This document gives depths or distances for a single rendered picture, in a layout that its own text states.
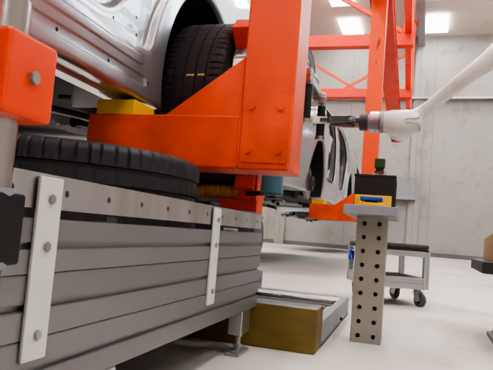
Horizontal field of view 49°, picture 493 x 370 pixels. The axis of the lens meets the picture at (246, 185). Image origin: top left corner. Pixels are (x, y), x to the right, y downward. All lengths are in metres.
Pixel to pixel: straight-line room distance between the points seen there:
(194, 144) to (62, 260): 0.99
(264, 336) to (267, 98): 0.70
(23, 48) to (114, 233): 0.36
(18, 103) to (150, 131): 1.20
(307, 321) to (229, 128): 0.61
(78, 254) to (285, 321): 0.98
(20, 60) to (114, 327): 0.46
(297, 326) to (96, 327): 0.91
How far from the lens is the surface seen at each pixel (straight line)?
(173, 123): 1.70
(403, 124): 2.28
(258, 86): 1.64
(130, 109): 1.79
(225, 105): 1.67
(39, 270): 0.69
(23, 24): 0.59
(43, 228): 0.68
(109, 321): 0.85
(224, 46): 2.05
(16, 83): 0.55
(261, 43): 1.68
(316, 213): 5.80
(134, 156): 1.22
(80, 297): 0.79
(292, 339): 1.64
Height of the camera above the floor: 0.34
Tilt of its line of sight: 5 degrees up
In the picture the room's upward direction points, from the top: 5 degrees clockwise
